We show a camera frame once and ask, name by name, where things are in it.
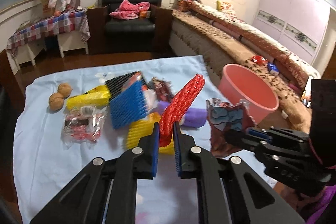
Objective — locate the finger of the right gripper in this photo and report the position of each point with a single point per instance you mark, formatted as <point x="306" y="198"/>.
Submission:
<point x="260" y="134"/>
<point x="242" y="140"/>

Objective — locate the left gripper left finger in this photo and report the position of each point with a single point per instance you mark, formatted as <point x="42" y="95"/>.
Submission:
<point x="105" y="191"/>

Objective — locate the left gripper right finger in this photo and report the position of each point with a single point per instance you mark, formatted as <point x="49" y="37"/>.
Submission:
<point x="228" y="191"/>

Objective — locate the maroon blue snack wrapper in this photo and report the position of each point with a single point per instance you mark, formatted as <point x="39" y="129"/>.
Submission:
<point x="222" y="117"/>

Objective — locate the red foam fruit net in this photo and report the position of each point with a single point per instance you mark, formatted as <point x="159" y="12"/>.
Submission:
<point x="178" y="107"/>

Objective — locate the yellow plastic snack wrapper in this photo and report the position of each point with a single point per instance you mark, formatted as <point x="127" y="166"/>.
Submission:
<point x="98" y="96"/>

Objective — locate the black foam fruit net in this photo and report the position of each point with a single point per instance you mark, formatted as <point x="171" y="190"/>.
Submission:
<point x="115" y="84"/>

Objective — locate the purple sleeve forearm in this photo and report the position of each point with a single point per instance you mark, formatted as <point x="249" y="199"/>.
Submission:
<point x="318" y="209"/>

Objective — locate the pink plastic trash bucket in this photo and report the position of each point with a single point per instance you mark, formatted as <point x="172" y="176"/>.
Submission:
<point x="240" y="83"/>

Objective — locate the pink tube on bed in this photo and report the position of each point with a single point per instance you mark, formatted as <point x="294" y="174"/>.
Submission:
<point x="294" y="88"/>

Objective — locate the blue tissue pack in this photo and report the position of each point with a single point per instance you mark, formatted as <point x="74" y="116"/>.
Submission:
<point x="272" y="69"/>

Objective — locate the yellow foam fruit net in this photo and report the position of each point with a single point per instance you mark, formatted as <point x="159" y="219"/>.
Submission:
<point x="144" y="127"/>

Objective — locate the clear red printed wrapper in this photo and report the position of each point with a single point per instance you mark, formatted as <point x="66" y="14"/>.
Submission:
<point x="83" y="124"/>

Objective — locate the red snack bag on bed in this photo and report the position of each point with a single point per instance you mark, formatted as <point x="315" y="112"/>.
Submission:
<point x="259" y="60"/>

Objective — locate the light blue table cloth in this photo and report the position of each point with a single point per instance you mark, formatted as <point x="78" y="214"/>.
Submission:
<point x="44" y="164"/>

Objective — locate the rolled polka dot quilt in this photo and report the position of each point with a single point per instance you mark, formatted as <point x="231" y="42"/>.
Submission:
<point x="299" y="68"/>

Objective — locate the crumpled red white wrapper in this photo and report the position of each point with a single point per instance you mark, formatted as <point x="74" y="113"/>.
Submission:
<point x="162" y="89"/>

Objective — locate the walnut near table edge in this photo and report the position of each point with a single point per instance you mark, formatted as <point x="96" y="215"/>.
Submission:
<point x="56" y="101"/>

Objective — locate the yellow floral pillow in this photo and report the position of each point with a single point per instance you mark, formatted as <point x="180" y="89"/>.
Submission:
<point x="226" y="7"/>

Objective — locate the white wardrobe with floral trim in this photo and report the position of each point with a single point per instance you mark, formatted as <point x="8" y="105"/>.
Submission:
<point x="305" y="27"/>

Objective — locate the small orange box on armchair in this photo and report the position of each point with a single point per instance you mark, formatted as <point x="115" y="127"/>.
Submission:
<point x="144" y="14"/>

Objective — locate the black leather armchair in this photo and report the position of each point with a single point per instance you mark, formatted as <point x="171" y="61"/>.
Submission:
<point x="126" y="26"/>

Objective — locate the checkered cloth side table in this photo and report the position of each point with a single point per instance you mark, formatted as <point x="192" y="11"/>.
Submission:
<point x="70" y="28"/>

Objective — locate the pink clothing on armchair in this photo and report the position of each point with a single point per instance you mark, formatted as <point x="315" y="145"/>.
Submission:
<point x="129" y="11"/>

